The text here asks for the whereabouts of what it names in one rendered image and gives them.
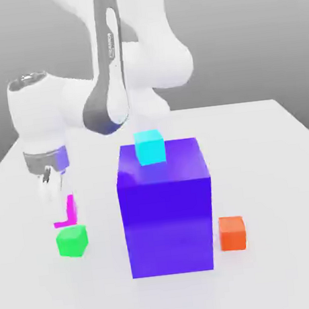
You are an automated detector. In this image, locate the large purple box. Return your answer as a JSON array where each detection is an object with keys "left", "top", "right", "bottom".
[{"left": 112, "top": 135, "right": 222, "bottom": 281}]

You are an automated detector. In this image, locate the small cyan cube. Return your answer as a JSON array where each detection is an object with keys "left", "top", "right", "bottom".
[{"left": 132, "top": 128, "right": 168, "bottom": 167}]

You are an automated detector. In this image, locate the small orange cube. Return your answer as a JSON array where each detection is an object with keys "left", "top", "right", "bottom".
[{"left": 217, "top": 214, "right": 249, "bottom": 253}]

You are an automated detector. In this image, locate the small green cube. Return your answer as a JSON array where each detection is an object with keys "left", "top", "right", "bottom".
[{"left": 53, "top": 223, "right": 91, "bottom": 261}]

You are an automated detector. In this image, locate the small magenta cube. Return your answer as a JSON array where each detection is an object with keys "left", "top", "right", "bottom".
[{"left": 50, "top": 193, "right": 79, "bottom": 229}]

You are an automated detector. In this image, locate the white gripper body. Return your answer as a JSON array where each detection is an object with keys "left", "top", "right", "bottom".
[{"left": 36, "top": 174, "right": 74, "bottom": 209}]

